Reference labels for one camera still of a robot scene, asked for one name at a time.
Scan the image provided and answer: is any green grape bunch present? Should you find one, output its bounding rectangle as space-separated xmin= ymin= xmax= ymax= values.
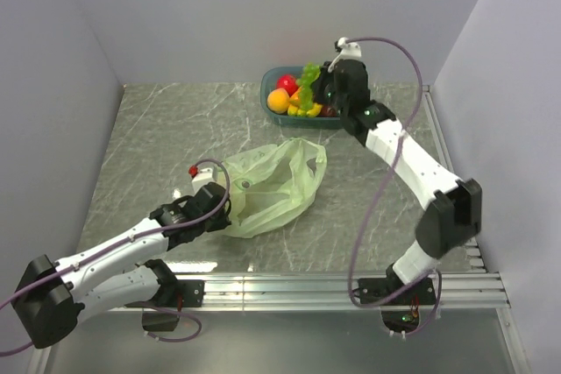
xmin=297 ymin=63 xmax=322 ymax=118

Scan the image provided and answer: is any yellow banana bunch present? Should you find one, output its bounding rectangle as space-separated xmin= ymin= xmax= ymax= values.
xmin=287 ymin=102 xmax=323 ymax=118

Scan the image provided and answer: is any pale green plastic bag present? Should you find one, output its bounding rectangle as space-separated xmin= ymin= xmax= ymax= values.
xmin=222 ymin=138 xmax=327 ymax=239

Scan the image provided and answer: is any red chili pepper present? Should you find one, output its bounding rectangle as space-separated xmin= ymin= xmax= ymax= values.
xmin=289 ymin=88 xmax=302 ymax=108

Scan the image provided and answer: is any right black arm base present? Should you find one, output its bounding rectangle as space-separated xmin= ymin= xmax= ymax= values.
xmin=351 ymin=272 xmax=443 ymax=339

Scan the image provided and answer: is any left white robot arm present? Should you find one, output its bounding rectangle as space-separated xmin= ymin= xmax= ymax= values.
xmin=11 ymin=182 xmax=230 ymax=349

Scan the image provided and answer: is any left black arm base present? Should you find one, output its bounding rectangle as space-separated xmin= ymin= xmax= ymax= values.
xmin=127 ymin=279 xmax=204 ymax=334

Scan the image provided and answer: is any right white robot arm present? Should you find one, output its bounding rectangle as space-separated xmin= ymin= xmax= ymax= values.
xmin=312 ymin=59 xmax=482 ymax=303

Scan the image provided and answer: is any dark red apple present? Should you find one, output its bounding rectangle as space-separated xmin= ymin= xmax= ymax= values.
xmin=319 ymin=105 xmax=338 ymax=118

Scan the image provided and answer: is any teal plastic container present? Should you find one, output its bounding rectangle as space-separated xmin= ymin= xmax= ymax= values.
xmin=259 ymin=66 xmax=342 ymax=130

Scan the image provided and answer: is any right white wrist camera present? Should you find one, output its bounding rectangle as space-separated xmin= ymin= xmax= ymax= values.
xmin=330 ymin=37 xmax=362 ymax=69

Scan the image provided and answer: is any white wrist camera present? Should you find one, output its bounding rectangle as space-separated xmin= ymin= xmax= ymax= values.
xmin=188 ymin=166 xmax=217 ymax=194
xmin=330 ymin=37 xmax=362 ymax=69

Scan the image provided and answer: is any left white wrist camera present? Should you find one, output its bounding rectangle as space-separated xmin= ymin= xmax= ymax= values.
xmin=188 ymin=166 xmax=217 ymax=194

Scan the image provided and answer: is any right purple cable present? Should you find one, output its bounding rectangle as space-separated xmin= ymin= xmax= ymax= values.
xmin=348 ymin=36 xmax=442 ymax=335

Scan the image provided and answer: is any aluminium rail frame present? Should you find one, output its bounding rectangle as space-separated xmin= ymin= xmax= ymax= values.
xmin=25 ymin=84 xmax=522 ymax=374

